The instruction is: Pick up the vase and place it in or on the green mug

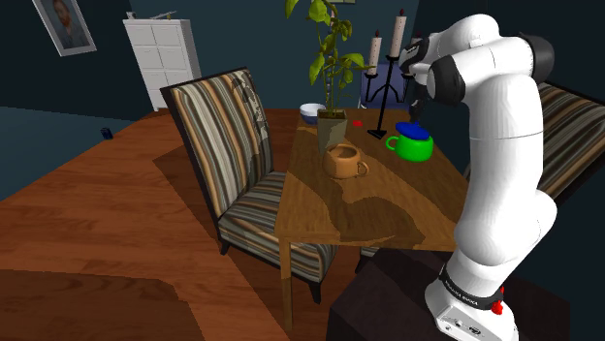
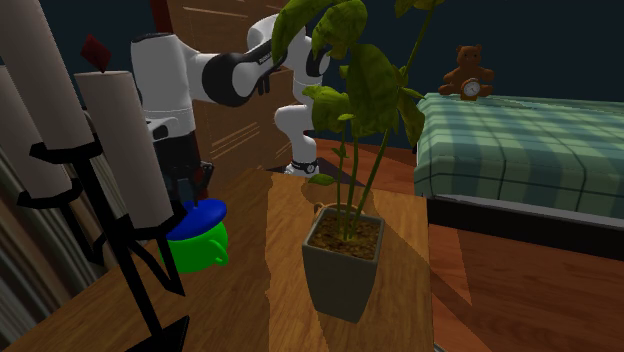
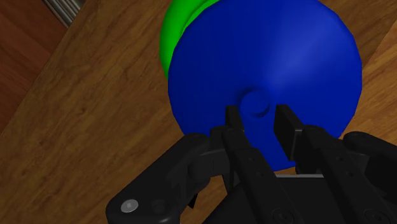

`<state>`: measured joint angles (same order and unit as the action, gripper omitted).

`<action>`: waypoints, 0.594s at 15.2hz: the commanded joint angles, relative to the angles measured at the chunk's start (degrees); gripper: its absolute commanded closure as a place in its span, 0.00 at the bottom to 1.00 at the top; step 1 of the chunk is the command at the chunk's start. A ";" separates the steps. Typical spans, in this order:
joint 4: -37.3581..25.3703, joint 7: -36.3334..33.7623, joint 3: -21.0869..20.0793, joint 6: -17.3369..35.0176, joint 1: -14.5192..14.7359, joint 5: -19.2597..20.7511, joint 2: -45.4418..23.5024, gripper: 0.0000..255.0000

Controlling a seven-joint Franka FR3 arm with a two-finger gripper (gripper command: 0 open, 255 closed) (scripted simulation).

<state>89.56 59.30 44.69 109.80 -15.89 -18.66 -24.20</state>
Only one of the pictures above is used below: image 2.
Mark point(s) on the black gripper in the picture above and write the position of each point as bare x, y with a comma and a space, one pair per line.
178, 151

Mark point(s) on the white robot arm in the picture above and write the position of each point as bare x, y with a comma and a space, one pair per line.
163, 73

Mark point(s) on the blue pot lid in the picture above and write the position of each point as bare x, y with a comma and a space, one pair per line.
202, 219

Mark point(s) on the brown wooden wardrobe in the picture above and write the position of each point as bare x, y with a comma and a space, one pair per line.
229, 122

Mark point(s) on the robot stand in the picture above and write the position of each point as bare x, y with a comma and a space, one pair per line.
278, 170

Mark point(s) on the tall white candle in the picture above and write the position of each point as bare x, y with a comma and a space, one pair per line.
24, 161
129, 156
44, 73

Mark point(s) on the black candle holder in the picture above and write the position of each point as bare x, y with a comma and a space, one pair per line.
131, 273

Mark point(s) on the wooden table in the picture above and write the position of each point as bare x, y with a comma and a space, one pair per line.
229, 307

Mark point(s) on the green plant in grey pot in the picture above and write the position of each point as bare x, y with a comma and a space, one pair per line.
341, 278

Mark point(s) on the bed with green plaid cover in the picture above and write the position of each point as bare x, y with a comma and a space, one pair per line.
526, 151

